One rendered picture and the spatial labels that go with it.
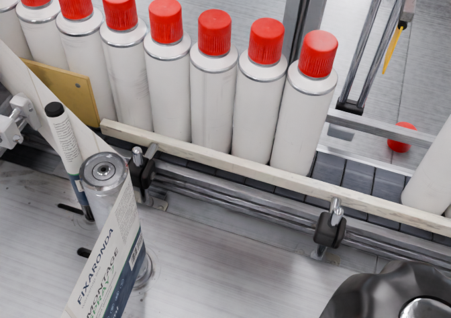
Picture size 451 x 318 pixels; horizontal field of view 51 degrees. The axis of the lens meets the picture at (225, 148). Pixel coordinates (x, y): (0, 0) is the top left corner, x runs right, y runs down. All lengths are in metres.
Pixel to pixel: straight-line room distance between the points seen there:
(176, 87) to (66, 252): 0.22
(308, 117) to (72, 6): 0.27
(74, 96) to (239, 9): 0.42
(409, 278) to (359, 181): 0.40
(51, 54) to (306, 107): 0.30
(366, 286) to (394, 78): 0.65
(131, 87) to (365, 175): 0.31
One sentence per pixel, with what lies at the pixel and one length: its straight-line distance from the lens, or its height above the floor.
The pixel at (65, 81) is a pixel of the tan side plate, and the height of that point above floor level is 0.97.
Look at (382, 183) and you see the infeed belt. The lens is 0.63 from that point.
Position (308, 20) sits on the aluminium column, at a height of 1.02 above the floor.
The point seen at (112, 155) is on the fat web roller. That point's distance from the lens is 0.39.
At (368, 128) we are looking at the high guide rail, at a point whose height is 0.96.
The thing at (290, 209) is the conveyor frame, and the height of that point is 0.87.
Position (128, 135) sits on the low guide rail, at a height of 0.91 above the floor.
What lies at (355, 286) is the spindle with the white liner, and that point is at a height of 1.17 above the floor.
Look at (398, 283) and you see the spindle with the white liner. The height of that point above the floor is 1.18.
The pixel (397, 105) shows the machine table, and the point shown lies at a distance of 0.80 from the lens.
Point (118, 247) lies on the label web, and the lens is 0.41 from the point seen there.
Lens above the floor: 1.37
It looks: 52 degrees down
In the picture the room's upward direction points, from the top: 4 degrees clockwise
